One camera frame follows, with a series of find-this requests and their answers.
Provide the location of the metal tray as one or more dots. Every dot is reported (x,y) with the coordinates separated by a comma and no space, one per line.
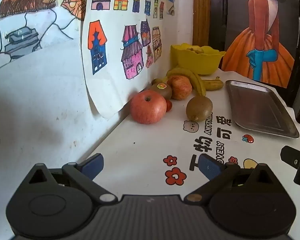
(257,105)

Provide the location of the house drawings poster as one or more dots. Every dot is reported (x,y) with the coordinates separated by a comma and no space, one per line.
(115,67)

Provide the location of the wooden door frame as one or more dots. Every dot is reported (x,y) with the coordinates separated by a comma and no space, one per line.
(201,12)

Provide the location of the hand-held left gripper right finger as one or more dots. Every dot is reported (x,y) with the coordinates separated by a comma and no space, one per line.
(210,167)

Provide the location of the plain brown kiwi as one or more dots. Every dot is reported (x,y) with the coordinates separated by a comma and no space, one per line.
(199,108)

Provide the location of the yellow plastic bowl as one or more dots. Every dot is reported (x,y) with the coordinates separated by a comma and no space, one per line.
(197,63)

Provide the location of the dancer painting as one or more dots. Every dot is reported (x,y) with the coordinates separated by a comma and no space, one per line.
(260,37)

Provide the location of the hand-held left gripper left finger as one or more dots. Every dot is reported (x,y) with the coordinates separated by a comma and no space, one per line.
(93,165)

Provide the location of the streaked red yellow apple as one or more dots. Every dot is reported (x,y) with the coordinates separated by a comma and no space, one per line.
(181,87)

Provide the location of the red cherry tomato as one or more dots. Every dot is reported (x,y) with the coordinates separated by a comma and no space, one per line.
(169,105)

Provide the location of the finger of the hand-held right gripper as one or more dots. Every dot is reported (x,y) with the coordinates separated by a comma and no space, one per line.
(296,157)

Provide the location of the kiwi with round sticker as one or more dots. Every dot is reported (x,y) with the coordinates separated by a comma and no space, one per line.
(162,92)

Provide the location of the beige fruit scrap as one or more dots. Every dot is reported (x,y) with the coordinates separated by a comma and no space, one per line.
(194,50)

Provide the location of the pink red apple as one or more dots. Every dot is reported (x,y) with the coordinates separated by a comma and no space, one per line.
(147,107)

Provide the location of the large yellow banana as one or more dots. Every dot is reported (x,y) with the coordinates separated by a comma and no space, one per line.
(190,76)

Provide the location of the small yellow banana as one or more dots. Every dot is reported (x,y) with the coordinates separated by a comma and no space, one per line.
(213,84)

